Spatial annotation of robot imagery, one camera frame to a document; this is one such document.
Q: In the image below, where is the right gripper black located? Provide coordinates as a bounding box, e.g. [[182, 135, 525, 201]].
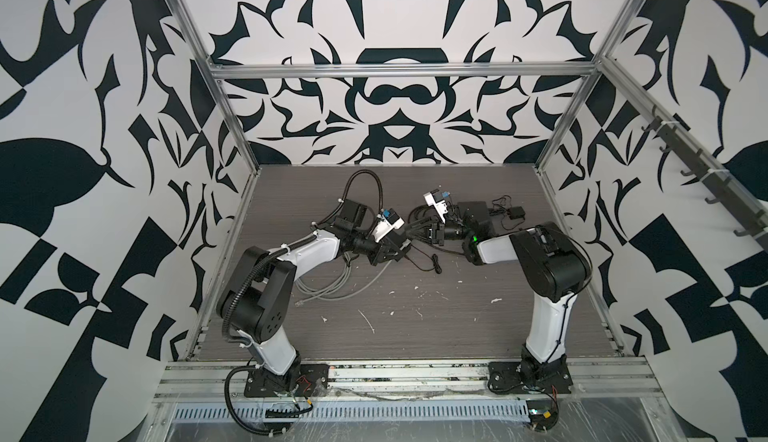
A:
[[407, 218, 476, 252]]

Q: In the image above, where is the black cable with barrel plug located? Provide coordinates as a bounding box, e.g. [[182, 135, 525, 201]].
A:
[[407, 203, 463, 257]]

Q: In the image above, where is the black wall power adapter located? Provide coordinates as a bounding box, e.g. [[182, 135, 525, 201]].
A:
[[489, 194, 526, 231]]

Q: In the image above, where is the grey ethernet cable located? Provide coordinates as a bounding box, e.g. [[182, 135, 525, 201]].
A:
[[293, 255, 394, 306]]

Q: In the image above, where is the small black adapter with cable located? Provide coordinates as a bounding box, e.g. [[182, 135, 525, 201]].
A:
[[404, 242, 443, 274]]

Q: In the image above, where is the black network switch box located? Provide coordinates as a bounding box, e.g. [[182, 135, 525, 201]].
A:
[[457, 201, 493, 226]]

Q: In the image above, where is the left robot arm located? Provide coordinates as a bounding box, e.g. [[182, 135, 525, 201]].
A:
[[216, 170, 411, 437]]

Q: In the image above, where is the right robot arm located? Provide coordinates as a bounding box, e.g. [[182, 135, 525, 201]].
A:
[[420, 220, 593, 395]]

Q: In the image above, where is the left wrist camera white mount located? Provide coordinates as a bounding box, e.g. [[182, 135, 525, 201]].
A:
[[371, 209, 405, 242]]

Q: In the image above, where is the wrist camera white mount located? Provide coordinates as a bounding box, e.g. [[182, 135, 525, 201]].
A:
[[371, 209, 405, 242], [424, 188, 451, 223]]

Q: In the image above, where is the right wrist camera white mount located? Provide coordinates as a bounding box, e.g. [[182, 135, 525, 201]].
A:
[[424, 188, 451, 223]]

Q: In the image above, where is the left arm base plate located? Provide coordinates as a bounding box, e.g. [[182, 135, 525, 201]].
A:
[[244, 362, 330, 398]]

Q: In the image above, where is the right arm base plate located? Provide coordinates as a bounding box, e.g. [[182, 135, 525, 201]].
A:
[[487, 359, 573, 395]]

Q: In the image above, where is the white slotted cable duct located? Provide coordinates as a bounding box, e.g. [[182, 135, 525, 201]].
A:
[[170, 399, 532, 424]]

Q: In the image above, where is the front aluminium rail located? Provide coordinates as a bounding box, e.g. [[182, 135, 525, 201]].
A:
[[153, 357, 663, 402]]

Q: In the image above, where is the aluminium frame crossbar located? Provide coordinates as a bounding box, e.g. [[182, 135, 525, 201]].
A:
[[209, 62, 596, 80]]

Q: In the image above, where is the wall hook rack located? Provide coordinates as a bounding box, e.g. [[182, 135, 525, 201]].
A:
[[643, 104, 767, 252]]

